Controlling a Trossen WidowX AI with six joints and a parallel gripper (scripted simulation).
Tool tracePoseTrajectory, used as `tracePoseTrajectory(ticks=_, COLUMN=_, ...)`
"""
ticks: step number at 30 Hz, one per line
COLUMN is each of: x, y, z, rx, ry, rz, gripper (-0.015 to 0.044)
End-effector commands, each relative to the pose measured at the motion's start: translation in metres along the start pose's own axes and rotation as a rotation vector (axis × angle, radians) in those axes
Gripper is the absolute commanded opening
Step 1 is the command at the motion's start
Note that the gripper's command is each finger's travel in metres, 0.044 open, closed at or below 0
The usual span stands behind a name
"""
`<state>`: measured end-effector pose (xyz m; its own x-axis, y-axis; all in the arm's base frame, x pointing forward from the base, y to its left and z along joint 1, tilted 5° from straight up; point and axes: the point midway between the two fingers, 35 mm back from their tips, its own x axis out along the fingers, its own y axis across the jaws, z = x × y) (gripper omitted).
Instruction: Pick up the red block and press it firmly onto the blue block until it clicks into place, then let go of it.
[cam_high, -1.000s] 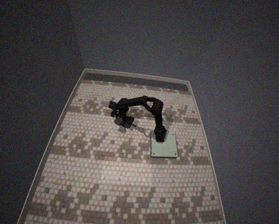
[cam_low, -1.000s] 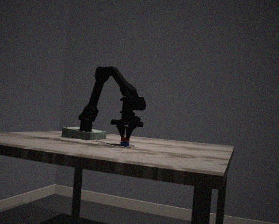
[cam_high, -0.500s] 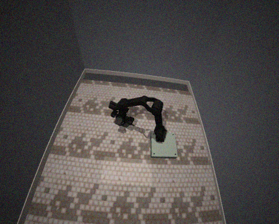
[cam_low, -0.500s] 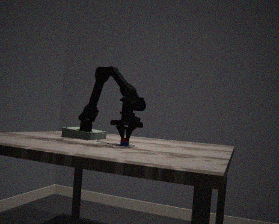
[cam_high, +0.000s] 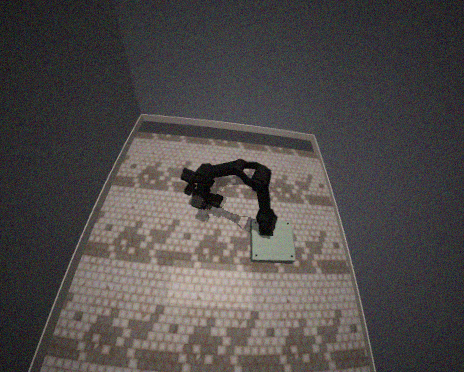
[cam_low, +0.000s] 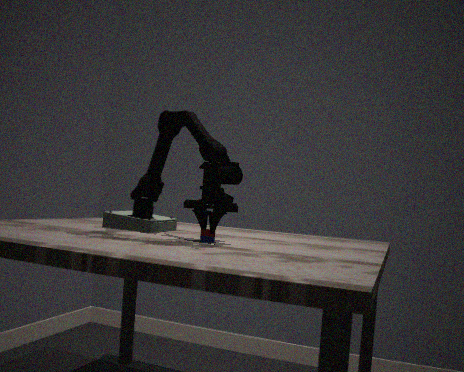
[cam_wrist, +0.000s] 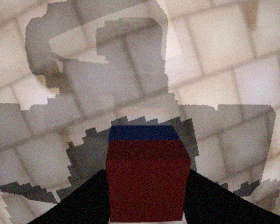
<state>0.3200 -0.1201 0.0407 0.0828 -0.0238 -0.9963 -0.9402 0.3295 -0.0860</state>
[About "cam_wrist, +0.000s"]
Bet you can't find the blue block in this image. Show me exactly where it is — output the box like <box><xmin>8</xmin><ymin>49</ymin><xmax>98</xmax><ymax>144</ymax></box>
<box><xmin>109</xmin><ymin>126</ymin><xmax>180</xmax><ymax>142</ymax></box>

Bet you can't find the dark red block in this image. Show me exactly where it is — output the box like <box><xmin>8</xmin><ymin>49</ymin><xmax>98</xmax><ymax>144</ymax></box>
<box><xmin>105</xmin><ymin>141</ymin><xmax>191</xmax><ymax>223</ymax></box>

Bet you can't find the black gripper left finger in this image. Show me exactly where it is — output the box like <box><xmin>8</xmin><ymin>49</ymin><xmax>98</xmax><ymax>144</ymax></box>
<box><xmin>26</xmin><ymin>169</ymin><xmax>110</xmax><ymax>224</ymax></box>

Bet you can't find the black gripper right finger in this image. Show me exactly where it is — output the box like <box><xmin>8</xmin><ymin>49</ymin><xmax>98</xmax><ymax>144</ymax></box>
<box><xmin>184</xmin><ymin>169</ymin><xmax>280</xmax><ymax>224</ymax></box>

